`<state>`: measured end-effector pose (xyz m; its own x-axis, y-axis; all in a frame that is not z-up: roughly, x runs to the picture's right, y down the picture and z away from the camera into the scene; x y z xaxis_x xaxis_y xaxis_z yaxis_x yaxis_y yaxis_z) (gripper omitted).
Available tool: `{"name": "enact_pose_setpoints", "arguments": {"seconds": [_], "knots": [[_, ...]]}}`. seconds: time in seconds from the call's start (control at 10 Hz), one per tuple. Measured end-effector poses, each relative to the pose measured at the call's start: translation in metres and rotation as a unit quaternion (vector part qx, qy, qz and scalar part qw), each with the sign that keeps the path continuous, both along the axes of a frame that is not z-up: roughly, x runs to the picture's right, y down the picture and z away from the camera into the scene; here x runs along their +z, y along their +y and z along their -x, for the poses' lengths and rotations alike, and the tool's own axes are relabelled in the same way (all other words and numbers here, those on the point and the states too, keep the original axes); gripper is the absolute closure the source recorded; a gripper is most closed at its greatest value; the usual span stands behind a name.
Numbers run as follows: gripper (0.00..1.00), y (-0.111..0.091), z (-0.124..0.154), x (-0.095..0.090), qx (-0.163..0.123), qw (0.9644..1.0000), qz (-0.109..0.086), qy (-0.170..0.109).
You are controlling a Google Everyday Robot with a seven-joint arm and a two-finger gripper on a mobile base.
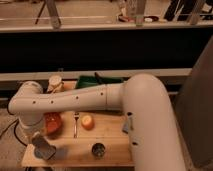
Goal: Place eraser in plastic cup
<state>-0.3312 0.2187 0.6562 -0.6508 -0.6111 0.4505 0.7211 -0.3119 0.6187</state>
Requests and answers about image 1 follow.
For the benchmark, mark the red bowl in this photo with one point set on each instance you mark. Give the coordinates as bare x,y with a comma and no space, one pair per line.
53,122

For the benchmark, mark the black tool in tray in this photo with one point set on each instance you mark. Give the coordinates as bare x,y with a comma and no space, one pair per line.
98,78

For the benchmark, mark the metal fork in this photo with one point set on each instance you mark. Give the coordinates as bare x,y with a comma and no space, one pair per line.
76,117

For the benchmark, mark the orange round fruit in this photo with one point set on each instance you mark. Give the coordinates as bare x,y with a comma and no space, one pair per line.
87,122

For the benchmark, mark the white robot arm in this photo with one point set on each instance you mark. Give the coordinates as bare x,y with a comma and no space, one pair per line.
143,98

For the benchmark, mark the dark round can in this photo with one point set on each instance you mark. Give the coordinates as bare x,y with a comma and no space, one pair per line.
98,150

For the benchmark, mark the grey blue eraser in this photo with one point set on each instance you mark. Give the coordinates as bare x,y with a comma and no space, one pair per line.
125,127

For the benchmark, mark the green plastic tray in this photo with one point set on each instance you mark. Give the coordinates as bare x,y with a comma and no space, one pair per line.
88,81

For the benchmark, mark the white plastic cup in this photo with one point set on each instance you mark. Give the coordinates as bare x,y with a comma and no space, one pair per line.
55,84

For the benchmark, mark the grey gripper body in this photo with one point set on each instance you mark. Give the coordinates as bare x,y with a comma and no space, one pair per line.
42,149

